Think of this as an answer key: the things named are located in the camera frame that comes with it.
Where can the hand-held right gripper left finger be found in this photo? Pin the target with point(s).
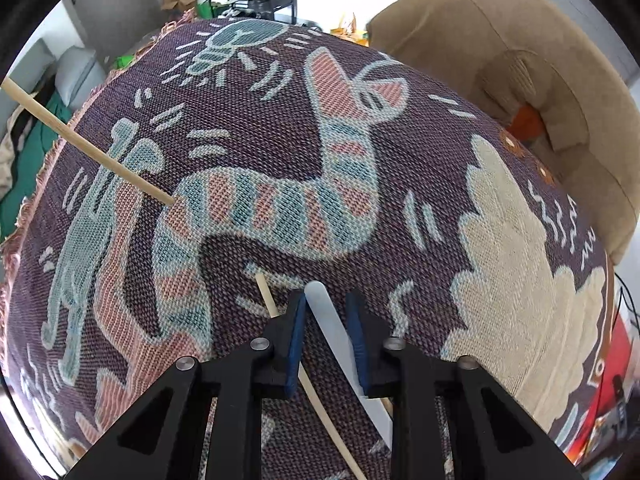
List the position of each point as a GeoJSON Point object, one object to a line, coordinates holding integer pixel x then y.
{"type": "Point", "coordinates": [297, 330]}

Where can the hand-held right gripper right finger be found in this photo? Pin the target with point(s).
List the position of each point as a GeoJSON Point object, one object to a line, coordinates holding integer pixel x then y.
{"type": "Point", "coordinates": [357, 340]}

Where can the white plastic fork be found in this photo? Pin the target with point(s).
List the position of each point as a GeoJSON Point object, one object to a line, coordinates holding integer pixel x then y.
{"type": "Point", "coordinates": [325, 320]}

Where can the wooden chopstick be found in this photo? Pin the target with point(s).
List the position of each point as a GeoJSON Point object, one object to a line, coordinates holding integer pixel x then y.
{"type": "Point", "coordinates": [75, 133]}
{"type": "Point", "coordinates": [266, 295]}

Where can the printed woven blanket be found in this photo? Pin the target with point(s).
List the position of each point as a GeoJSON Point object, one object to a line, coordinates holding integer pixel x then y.
{"type": "Point", "coordinates": [300, 160]}

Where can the black charger device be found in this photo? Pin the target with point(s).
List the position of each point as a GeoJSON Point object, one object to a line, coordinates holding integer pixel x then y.
{"type": "Point", "coordinates": [621, 405]}

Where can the orange seat cushion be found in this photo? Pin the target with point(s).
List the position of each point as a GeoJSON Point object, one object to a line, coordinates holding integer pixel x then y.
{"type": "Point", "coordinates": [530, 122]}

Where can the green cloth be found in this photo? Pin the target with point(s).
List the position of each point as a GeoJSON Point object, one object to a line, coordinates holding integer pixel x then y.
{"type": "Point", "coordinates": [35, 150]}

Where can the bright green bag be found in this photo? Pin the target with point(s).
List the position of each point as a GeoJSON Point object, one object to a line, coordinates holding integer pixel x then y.
{"type": "Point", "coordinates": [125, 61]}

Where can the dark green bag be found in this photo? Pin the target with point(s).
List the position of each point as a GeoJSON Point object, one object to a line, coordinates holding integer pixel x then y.
{"type": "Point", "coordinates": [205, 10]}

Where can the grey storage bin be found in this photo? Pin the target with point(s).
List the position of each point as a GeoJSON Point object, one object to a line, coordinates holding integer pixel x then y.
{"type": "Point", "coordinates": [77, 77]}

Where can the brown covered armchair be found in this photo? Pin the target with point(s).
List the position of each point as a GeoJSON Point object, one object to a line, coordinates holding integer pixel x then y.
{"type": "Point", "coordinates": [475, 25]}

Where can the grey door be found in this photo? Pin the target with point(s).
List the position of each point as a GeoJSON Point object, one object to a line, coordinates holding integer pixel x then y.
{"type": "Point", "coordinates": [125, 0]}

